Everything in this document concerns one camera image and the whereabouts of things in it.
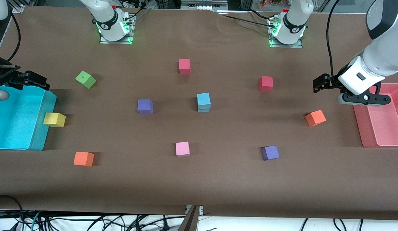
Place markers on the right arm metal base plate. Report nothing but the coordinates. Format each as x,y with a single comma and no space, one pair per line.
129,39

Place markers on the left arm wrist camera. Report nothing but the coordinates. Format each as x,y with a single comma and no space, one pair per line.
366,99

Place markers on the orange foam block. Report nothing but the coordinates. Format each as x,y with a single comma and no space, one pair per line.
84,158
315,117

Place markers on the grey metal bracket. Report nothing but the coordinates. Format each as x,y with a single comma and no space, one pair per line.
201,210

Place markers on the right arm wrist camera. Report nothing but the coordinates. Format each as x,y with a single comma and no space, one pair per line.
0,95

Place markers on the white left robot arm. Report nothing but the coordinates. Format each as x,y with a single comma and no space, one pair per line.
378,61

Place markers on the red foam block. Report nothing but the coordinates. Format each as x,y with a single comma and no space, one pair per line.
265,83
184,66

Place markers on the pink foam block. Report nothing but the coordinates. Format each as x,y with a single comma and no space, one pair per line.
182,149

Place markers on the dark camera support post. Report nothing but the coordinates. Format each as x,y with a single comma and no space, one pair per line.
190,223

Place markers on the cyan plastic bin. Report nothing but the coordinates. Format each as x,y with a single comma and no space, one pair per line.
15,122

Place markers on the purple foam block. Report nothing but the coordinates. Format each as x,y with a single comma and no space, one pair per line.
270,152
145,106

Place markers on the pink plastic bin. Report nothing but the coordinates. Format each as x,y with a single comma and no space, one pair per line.
382,128

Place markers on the light blue foam block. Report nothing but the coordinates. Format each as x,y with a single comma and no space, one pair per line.
203,99
204,110

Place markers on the aluminium corner bracket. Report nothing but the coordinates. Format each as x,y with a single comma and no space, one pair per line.
19,9

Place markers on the yellow foam block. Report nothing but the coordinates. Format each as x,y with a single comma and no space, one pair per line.
54,119

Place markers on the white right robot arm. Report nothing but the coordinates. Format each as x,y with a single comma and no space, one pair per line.
105,24

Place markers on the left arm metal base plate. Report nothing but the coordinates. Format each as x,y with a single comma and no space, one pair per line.
298,45

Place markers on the green foam block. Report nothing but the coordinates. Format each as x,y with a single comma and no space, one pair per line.
85,79

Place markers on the silver aluminium frame rail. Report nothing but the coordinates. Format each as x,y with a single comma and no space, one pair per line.
202,5

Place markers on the brown paper table cover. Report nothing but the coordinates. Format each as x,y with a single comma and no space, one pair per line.
218,179

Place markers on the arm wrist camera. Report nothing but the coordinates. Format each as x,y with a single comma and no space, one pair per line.
366,99
0,95

